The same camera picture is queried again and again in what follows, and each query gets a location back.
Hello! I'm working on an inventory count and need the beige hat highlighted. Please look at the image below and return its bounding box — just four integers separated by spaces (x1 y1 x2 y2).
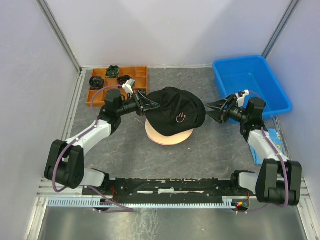
145 120 194 146

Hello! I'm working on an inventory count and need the blue plastic bin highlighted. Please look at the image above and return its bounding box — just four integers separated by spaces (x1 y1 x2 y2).
212 55 292 120

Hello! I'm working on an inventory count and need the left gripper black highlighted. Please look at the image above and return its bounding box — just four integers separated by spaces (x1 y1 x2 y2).
116 90 161 117

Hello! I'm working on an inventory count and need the black cap with logo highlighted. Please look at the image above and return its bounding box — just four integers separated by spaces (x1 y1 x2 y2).
145 87 206 137

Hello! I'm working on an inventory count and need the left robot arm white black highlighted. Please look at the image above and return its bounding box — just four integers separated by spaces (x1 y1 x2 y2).
44 89 160 195

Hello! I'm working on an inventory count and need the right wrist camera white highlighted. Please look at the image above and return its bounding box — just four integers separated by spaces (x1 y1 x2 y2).
235 89 250 108

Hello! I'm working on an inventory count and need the light blue cable duct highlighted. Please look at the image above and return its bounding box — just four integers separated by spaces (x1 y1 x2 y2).
47 197 236 209

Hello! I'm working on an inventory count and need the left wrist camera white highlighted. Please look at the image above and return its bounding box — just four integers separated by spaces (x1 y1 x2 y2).
122 78 136 94

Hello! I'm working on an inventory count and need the rolled black belt left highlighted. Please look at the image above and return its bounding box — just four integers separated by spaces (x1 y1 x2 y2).
89 76 104 90

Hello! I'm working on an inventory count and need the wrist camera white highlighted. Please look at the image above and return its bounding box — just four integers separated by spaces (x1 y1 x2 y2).
235 89 250 108
122 78 136 94

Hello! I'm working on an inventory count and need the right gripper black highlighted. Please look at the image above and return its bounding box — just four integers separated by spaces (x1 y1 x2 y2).
204 94 248 125

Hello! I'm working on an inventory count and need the rolled black belt centre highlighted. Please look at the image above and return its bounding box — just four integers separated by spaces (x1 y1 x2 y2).
117 75 131 85

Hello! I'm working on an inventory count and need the rolled black belt top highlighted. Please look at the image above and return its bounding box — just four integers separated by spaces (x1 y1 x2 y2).
105 65 120 79

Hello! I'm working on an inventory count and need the rolled black belt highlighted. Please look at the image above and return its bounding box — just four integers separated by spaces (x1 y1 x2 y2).
117 75 131 85
105 65 120 79
89 76 104 90

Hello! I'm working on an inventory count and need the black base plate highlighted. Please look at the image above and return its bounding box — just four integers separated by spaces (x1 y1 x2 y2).
96 176 255 204

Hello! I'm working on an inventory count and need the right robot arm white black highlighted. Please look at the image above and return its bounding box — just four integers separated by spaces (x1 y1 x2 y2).
206 90 302 207

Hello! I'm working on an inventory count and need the blue cloth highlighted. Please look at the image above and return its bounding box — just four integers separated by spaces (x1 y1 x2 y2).
249 128 284 165

